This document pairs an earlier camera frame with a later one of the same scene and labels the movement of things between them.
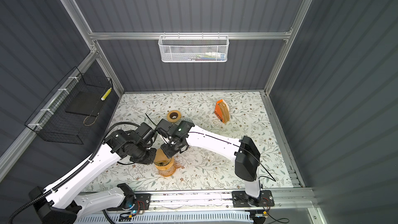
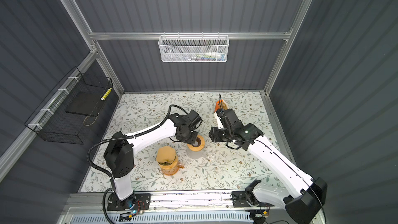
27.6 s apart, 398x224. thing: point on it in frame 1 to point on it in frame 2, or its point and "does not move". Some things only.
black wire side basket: [66, 114] does not move
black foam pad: [87, 102] does not move
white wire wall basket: [194, 49] does not move
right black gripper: [167, 151] to [214, 134]
